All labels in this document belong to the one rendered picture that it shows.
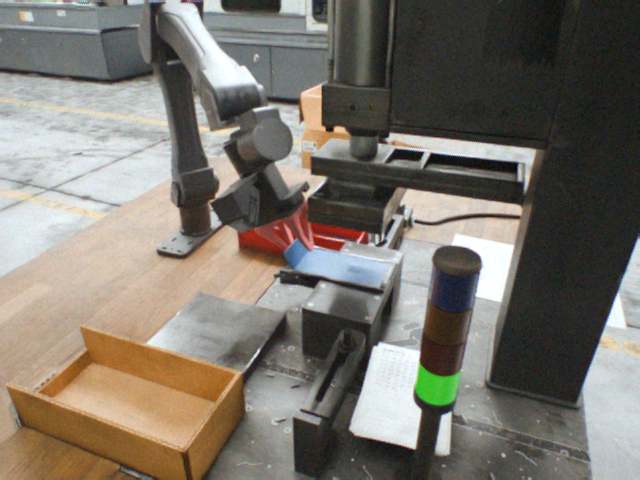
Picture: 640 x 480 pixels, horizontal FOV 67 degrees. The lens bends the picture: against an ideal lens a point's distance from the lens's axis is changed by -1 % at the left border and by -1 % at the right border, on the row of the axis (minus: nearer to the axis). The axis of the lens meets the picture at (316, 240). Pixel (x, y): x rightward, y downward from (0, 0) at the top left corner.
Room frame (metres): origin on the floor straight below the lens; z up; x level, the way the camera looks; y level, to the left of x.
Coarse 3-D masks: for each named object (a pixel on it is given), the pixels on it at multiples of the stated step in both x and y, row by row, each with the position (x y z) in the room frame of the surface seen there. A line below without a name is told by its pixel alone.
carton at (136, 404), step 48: (96, 336) 0.51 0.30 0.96; (48, 384) 0.45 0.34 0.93; (96, 384) 0.47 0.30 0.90; (144, 384) 0.47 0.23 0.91; (192, 384) 0.45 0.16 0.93; (240, 384) 0.42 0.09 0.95; (48, 432) 0.39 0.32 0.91; (96, 432) 0.36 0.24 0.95; (144, 432) 0.39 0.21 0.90; (192, 432) 0.39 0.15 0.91
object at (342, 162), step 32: (352, 128) 0.59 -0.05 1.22; (320, 160) 0.59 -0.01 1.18; (352, 160) 0.58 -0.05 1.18; (384, 160) 0.58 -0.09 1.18; (416, 160) 0.62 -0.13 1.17; (448, 160) 0.60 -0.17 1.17; (480, 160) 0.59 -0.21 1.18; (512, 160) 0.58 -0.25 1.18; (320, 192) 0.57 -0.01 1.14; (352, 192) 0.57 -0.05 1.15; (384, 192) 0.58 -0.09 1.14; (448, 192) 0.53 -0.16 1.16; (480, 192) 0.52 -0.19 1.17; (512, 192) 0.51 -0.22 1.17; (320, 224) 0.55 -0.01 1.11; (352, 224) 0.54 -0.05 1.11; (384, 224) 0.53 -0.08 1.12
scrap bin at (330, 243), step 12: (300, 216) 0.92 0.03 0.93; (276, 228) 0.82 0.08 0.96; (312, 228) 0.91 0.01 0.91; (324, 228) 0.90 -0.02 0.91; (336, 228) 0.89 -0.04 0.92; (240, 240) 0.85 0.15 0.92; (252, 240) 0.84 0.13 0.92; (264, 240) 0.83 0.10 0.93; (324, 240) 0.78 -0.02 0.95; (336, 240) 0.77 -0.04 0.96; (360, 240) 0.77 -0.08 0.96; (264, 252) 0.83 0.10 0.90; (276, 252) 0.82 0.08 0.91
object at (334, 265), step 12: (288, 252) 0.64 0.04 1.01; (300, 252) 0.66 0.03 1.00; (312, 252) 0.68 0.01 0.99; (324, 252) 0.68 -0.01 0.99; (300, 264) 0.64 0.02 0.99; (312, 264) 0.64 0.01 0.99; (324, 264) 0.64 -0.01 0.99; (336, 264) 0.64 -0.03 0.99; (348, 264) 0.64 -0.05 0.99; (360, 264) 0.64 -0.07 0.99; (372, 264) 0.64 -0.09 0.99; (384, 264) 0.64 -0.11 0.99; (336, 276) 0.61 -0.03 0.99; (348, 276) 0.61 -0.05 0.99; (360, 276) 0.61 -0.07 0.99; (372, 276) 0.61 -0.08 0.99; (384, 276) 0.61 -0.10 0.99
